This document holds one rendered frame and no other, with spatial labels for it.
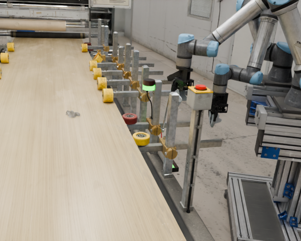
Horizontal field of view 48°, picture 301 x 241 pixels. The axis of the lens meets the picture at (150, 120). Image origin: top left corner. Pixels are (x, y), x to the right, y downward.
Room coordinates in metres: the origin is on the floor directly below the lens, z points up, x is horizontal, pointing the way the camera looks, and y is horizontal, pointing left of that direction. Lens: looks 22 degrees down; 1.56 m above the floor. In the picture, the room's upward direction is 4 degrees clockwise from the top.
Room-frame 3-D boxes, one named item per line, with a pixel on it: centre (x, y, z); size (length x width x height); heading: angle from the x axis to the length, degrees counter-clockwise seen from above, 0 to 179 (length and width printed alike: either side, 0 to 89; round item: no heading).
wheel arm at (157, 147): (1.47, -0.15, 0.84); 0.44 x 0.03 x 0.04; 107
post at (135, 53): (2.13, 0.12, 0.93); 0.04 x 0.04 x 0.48; 17
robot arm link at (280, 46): (2.13, -0.81, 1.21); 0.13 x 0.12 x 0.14; 50
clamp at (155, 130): (1.68, -0.02, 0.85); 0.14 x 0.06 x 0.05; 17
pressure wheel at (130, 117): (1.66, 0.11, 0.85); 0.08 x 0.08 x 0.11
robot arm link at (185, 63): (1.64, -0.15, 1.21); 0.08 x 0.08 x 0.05
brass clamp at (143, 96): (1.92, 0.05, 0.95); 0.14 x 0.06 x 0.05; 17
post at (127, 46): (2.37, 0.19, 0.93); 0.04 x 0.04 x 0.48; 17
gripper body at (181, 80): (1.63, -0.15, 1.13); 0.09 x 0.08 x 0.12; 37
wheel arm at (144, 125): (1.71, -0.07, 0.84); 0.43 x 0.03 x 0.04; 107
